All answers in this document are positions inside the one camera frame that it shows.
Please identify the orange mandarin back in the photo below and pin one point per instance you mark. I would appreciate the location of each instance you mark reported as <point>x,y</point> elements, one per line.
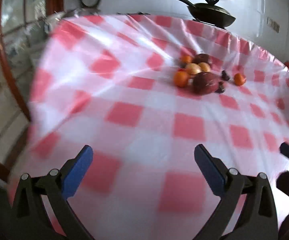
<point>186,59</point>

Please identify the wall power outlet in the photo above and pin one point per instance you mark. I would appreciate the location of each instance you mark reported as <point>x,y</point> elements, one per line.
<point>273,25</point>

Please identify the large dark red apple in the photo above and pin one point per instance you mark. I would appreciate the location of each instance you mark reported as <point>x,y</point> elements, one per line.
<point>205,83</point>

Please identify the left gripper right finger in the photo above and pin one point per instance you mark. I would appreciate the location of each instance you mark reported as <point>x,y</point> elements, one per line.
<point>258,218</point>

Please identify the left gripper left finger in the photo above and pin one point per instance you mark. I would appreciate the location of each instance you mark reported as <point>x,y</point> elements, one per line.
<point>29,217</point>

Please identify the yellow striped melon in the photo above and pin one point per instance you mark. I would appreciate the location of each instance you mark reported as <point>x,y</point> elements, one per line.
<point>192,69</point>
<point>205,67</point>

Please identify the wooden glass door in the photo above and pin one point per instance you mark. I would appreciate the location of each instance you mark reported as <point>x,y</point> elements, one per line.
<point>21,38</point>

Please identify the red white checkered tablecloth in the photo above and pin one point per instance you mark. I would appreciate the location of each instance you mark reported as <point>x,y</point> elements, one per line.
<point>107,82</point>

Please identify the dark passion fruit back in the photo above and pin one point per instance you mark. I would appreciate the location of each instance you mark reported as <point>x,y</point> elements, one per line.
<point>225,76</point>

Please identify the dark passion fruit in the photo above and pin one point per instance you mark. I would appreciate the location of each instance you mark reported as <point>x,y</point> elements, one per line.
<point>221,87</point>
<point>225,76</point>

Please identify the orange mandarin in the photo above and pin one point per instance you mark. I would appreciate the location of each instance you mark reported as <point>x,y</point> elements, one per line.
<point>239,79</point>
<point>186,59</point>
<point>181,79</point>

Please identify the red apple with stem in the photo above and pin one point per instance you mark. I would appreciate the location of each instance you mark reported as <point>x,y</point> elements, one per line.
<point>201,58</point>

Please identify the black wok with lid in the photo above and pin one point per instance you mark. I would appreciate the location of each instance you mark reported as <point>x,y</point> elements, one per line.
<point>209,13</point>

